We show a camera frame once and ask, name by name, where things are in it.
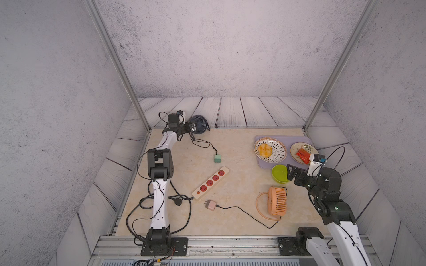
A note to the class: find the lime green bowl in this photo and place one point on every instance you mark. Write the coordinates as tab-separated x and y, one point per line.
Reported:
280	173

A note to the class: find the pink USB power adapter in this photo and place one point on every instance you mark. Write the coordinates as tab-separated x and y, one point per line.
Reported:
210	205

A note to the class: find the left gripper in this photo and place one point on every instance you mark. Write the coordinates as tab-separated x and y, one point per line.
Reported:
189	129

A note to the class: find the dark grey desk fan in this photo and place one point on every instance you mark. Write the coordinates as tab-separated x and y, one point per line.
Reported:
199	124

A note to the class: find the beige plate with leaf pattern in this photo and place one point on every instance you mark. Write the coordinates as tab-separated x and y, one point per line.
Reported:
296	146

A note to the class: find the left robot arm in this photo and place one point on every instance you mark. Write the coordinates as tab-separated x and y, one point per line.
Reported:
160	171

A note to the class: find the orange desk fan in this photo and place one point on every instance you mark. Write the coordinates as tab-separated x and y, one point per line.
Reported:
276	203

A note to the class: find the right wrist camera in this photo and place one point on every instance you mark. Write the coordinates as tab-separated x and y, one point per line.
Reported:
317	161

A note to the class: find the lilac plastic tray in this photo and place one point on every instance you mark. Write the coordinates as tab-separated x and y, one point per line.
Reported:
288	141

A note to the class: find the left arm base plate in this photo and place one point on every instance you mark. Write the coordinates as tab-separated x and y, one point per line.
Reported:
176	246

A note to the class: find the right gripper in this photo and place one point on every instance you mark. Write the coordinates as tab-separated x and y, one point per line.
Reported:
302	174

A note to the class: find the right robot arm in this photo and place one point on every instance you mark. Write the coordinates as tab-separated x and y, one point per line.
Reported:
324	193

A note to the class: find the red snack packet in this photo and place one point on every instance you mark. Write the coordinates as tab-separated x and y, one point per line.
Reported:
304	156

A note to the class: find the knotted bread roll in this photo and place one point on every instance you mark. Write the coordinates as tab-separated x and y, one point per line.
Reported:
265	150

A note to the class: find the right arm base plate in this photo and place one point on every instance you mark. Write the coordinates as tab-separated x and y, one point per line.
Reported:
291	246

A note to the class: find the white red power strip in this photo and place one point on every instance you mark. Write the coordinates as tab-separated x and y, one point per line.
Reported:
211	182

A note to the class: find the green USB power adapter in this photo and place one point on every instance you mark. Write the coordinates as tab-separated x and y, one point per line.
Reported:
217	158

